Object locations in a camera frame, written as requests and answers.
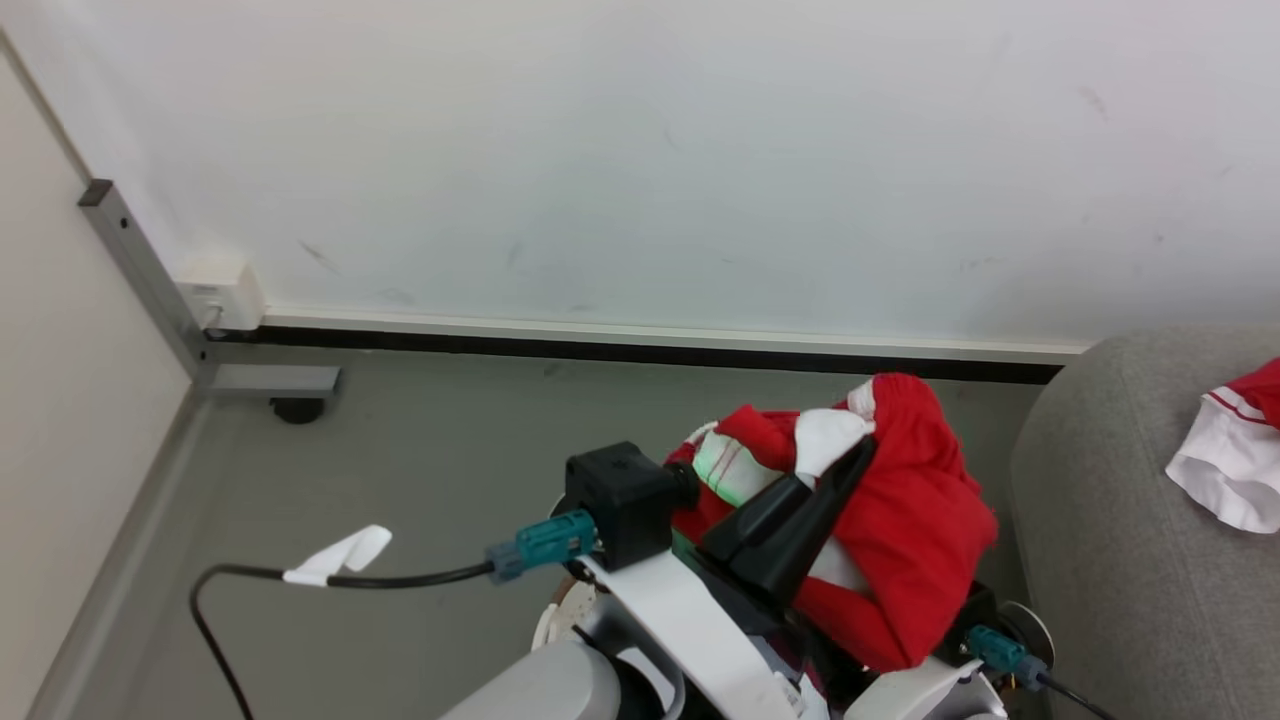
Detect grey fabric sofa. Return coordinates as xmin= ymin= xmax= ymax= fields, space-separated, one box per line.
xmin=1009 ymin=325 xmax=1280 ymax=720

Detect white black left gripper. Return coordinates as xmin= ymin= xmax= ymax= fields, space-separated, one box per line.
xmin=577 ymin=436 xmax=878 ymax=720

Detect teal left camera connector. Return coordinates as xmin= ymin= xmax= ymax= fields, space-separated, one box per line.
xmin=486 ymin=509 xmax=600 ymax=584

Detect black camera cable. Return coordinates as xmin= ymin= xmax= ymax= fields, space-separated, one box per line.
xmin=1035 ymin=672 xmax=1123 ymax=720
xmin=189 ymin=562 xmax=497 ymax=720

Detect grey aluminium frame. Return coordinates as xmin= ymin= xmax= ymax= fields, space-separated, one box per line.
xmin=78 ymin=179 xmax=342 ymax=403

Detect white perforated laundry basket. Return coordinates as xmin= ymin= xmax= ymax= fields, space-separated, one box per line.
xmin=530 ymin=575 xmax=607 ymax=653

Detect white tape cable tag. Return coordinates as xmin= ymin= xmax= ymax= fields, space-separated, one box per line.
xmin=282 ymin=524 xmax=394 ymax=589

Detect red white striped shorts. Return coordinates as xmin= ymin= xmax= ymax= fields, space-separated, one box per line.
xmin=1164 ymin=357 xmax=1280 ymax=535

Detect white wall socket box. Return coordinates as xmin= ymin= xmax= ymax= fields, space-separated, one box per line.
xmin=177 ymin=257 xmax=265 ymax=333

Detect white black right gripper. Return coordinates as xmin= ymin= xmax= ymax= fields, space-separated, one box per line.
xmin=845 ymin=655 xmax=1009 ymax=720

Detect black right camera cable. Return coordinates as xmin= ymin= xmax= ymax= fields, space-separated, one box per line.
xmin=1035 ymin=672 xmax=1123 ymax=720

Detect black left camera cable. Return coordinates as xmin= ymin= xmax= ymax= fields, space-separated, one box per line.
xmin=189 ymin=562 xmax=497 ymax=720

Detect red basketball jersey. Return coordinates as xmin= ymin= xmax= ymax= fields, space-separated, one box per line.
xmin=664 ymin=372 xmax=1001 ymax=674

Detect white black baseboard strip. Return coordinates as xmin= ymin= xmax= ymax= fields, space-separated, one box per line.
xmin=204 ymin=308 xmax=1091 ymax=387

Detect teal camera connector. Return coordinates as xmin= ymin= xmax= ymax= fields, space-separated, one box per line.
xmin=486 ymin=509 xmax=600 ymax=584
xmin=964 ymin=624 xmax=1050 ymax=692

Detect teal right camera connector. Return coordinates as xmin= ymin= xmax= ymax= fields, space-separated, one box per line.
xmin=964 ymin=624 xmax=1050 ymax=692

